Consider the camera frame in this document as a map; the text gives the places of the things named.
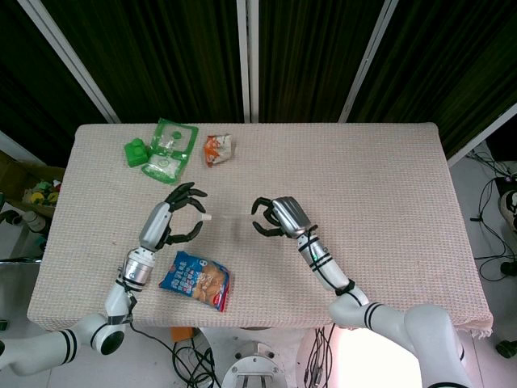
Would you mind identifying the clear glass test tube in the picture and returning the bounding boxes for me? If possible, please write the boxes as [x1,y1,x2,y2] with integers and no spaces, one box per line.
[208,210,259,221]

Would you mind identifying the orange white snack packet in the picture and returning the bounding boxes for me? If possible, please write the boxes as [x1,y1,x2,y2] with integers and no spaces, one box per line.
[201,133,235,168]

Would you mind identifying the green toy block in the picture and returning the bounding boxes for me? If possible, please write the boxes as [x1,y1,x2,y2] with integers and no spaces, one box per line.
[123,137,149,167]

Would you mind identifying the white partition frame post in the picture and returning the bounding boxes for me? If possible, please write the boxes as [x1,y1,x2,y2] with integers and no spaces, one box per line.
[338,0,401,124]
[445,103,517,169]
[16,0,121,124]
[235,0,260,123]

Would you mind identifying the blue snack bag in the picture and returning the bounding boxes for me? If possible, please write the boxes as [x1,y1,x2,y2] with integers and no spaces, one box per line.
[158,250,235,314]

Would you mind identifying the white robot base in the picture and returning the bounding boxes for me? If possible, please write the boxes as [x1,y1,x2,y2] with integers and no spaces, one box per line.
[200,325,336,388]

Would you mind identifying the beige woven tablecloth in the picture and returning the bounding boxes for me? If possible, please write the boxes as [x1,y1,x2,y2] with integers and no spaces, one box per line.
[27,122,494,339]

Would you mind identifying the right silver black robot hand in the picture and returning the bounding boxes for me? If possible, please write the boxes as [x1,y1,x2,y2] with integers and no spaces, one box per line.
[250,196,313,240]

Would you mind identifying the tangled black floor cables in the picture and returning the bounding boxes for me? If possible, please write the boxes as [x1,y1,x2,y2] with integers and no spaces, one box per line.
[468,148,517,282]

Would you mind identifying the cardboard box of toys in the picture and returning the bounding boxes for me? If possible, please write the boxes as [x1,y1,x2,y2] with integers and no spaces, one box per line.
[0,151,65,221]

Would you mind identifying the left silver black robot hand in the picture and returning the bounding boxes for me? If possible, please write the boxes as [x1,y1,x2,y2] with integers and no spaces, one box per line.
[138,182,209,251]

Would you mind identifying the small white bottle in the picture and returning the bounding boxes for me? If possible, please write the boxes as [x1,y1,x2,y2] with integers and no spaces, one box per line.
[26,211,46,232]

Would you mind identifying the hanging black cables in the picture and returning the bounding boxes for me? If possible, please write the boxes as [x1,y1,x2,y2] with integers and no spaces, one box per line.
[303,325,337,388]

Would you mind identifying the black floor cable bundle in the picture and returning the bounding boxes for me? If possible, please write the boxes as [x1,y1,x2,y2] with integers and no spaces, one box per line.
[128,321,222,388]

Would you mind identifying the orange object under table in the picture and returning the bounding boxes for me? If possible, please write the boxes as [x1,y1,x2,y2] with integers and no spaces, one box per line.
[170,326,195,343]

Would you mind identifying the green clear plastic pouch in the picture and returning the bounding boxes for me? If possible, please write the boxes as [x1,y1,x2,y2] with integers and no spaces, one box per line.
[140,117,200,188]

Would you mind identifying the black white shoe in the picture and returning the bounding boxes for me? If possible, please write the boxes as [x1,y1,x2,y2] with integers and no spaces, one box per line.
[499,189,517,234]

